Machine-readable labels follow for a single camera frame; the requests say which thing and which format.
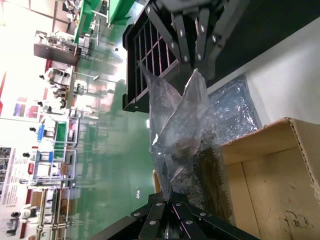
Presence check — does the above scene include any graphics card with metal bracket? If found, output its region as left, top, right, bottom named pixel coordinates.
left=172, top=146, right=236, bottom=225

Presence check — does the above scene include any white humanoid robot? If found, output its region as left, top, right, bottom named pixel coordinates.
left=9, top=203, right=41, bottom=223

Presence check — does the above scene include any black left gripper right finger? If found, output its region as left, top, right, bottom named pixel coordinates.
left=167, top=191, right=261, bottom=240

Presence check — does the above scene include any grey antistatic bag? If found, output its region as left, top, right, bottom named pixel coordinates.
left=207, top=74, right=260, bottom=147
left=138, top=61, right=236, bottom=225

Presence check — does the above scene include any shelf rack with coloured bins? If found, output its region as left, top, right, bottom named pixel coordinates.
left=32, top=119, right=80, bottom=187

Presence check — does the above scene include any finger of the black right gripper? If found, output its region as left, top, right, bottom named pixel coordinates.
left=144, top=0, right=197, bottom=78
left=194, top=0, right=252, bottom=81

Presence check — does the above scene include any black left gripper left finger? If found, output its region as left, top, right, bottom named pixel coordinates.
left=89, top=193, right=170, bottom=240

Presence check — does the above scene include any small green table cloth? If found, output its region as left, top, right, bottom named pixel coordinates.
left=107, top=0, right=137, bottom=26

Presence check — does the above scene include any white robot at workbench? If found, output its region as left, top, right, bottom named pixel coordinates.
left=38, top=67, right=71, bottom=86

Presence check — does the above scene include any black slotted plastic container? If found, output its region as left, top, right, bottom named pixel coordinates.
left=121, top=0, right=320, bottom=113

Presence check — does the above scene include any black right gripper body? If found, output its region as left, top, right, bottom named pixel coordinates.
left=159, top=0, right=221, bottom=15

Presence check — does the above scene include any empty grey antistatic bag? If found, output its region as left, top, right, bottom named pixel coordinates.
left=207, top=74, right=260, bottom=147

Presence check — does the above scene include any open brown cardboard box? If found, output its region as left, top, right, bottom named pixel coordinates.
left=152, top=116, right=320, bottom=240

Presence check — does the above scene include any large green table cloth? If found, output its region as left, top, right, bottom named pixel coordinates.
left=73, top=0, right=102, bottom=45

